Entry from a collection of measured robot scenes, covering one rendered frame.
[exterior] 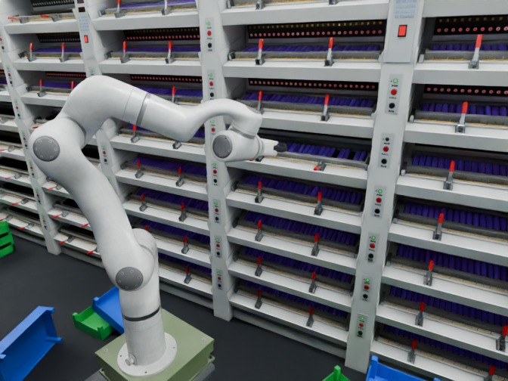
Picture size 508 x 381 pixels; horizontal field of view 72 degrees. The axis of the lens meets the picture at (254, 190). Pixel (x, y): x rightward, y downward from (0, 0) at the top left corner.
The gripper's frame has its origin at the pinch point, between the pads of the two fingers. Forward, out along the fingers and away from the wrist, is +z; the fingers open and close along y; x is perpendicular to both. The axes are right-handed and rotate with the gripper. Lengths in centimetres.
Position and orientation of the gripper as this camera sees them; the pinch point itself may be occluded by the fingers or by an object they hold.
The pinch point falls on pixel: (271, 145)
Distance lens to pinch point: 121.7
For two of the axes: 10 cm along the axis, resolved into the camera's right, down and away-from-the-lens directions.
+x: 1.0, -9.8, -1.8
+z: 4.5, -1.2, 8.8
